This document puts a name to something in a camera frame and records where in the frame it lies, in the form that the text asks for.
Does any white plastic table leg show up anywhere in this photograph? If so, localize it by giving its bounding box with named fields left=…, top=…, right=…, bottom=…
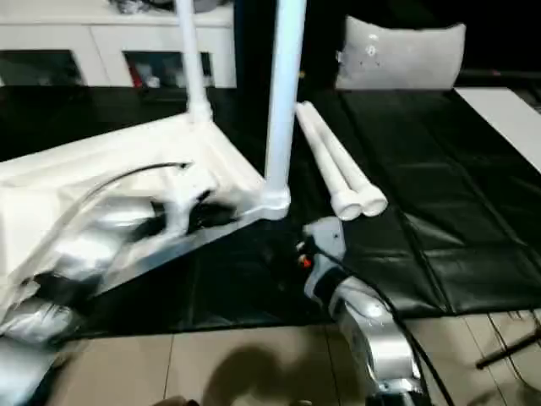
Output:
left=302, top=101, right=390, bottom=217
left=174, top=0, right=213, bottom=124
left=258, top=0, right=309, bottom=222
left=294, top=102, right=365, bottom=222

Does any white plastic table top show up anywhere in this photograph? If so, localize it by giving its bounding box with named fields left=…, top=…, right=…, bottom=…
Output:
left=0, top=112, right=293, bottom=329

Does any black table mat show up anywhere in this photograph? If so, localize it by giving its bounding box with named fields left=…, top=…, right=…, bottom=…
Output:
left=0, top=84, right=541, bottom=339

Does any grey pot on cabinet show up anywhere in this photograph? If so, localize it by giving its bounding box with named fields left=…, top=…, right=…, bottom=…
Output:
left=194, top=0, right=234, bottom=13

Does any white glass-door cabinet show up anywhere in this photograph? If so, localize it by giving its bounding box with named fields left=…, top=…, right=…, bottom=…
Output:
left=0, top=0, right=238, bottom=90

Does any grey pillow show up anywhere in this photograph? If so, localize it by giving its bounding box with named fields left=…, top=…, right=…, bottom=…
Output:
left=335, top=14, right=467, bottom=91

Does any black metal stand leg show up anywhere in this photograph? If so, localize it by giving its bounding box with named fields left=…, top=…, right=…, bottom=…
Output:
left=475, top=324, right=541, bottom=370

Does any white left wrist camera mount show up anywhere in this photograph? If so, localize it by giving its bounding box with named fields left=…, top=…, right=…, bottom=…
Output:
left=161, top=168, right=215, bottom=239

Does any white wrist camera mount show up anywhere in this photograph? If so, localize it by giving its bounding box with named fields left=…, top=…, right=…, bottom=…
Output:
left=161, top=168, right=215, bottom=239
left=301, top=217, right=348, bottom=299

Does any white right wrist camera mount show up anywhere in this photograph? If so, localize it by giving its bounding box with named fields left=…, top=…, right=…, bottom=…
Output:
left=301, top=217, right=348, bottom=299

